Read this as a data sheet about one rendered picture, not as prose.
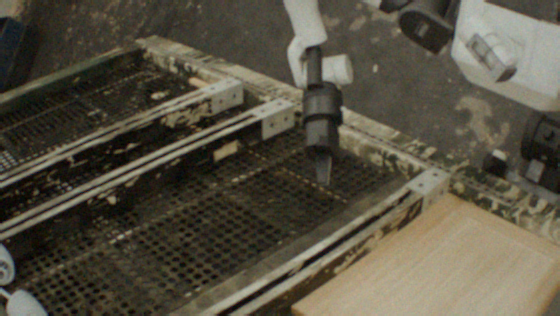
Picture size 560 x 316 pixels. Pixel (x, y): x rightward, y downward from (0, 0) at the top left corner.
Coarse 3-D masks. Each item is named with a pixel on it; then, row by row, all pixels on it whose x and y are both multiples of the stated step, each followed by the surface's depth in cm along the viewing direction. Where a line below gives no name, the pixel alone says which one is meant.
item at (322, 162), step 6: (318, 156) 133; (324, 156) 133; (318, 162) 133; (324, 162) 133; (318, 168) 133; (324, 168) 132; (318, 174) 132; (324, 174) 132; (318, 180) 132; (324, 180) 131
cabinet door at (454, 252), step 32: (416, 224) 144; (448, 224) 144; (480, 224) 143; (512, 224) 142; (384, 256) 134; (416, 256) 134; (448, 256) 134; (480, 256) 133; (512, 256) 132; (544, 256) 130; (320, 288) 126; (352, 288) 126; (384, 288) 126; (416, 288) 125; (448, 288) 124; (480, 288) 123; (512, 288) 122; (544, 288) 121
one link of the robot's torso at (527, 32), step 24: (480, 0) 110; (504, 0) 107; (528, 0) 103; (552, 0) 99; (456, 24) 118; (504, 24) 108; (528, 24) 104; (552, 24) 100; (456, 48) 116; (528, 48) 105; (552, 48) 101; (480, 72) 114; (528, 72) 105; (552, 72) 102; (528, 96) 108; (552, 96) 104
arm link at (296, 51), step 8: (320, 32) 135; (296, 40) 137; (304, 40) 135; (312, 40) 135; (320, 40) 135; (288, 48) 140; (296, 48) 137; (304, 48) 136; (288, 56) 139; (296, 56) 138; (304, 56) 143; (296, 64) 139; (296, 72) 140; (296, 80) 141; (304, 88) 142
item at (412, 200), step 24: (432, 168) 155; (408, 192) 147; (432, 192) 148; (360, 216) 138; (384, 216) 138; (408, 216) 143; (336, 240) 131; (360, 240) 131; (288, 264) 125; (312, 264) 125; (336, 264) 127; (264, 288) 119; (288, 288) 118; (312, 288) 124; (216, 312) 112; (240, 312) 112; (264, 312) 116; (288, 312) 122
